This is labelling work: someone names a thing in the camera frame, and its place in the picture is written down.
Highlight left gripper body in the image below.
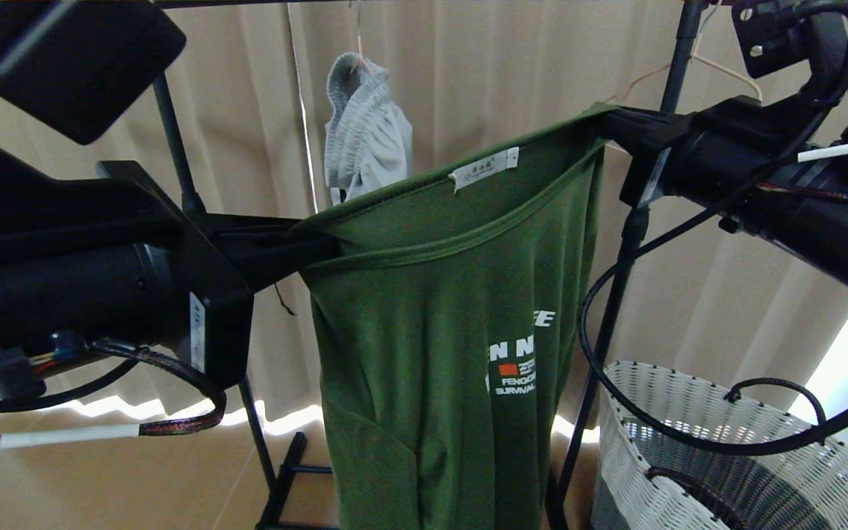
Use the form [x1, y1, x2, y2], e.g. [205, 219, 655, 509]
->
[0, 160, 255, 391]

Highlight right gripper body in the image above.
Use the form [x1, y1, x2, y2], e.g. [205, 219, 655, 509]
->
[618, 96, 848, 293]

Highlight green garment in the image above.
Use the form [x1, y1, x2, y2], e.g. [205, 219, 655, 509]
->
[297, 103, 621, 530]

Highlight pale grey shorts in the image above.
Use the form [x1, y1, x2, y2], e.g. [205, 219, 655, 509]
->
[323, 52, 414, 207]

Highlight pink clothes hanger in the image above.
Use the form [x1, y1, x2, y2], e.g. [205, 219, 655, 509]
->
[603, 6, 765, 152]
[349, 0, 378, 76]

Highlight black clothes rack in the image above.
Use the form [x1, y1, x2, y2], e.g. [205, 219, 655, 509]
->
[150, 0, 848, 530]

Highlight white laundry basket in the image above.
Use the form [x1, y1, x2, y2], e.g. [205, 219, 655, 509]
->
[590, 359, 848, 530]

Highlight beige curtain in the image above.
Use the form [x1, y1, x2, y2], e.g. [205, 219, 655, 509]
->
[0, 0, 848, 442]

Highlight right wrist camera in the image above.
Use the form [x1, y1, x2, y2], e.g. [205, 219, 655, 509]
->
[731, 0, 848, 111]

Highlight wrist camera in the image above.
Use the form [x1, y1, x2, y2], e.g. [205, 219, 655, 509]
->
[0, 0, 188, 146]
[731, 0, 848, 111]

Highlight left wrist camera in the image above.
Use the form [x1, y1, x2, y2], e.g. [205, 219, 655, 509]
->
[0, 0, 188, 146]

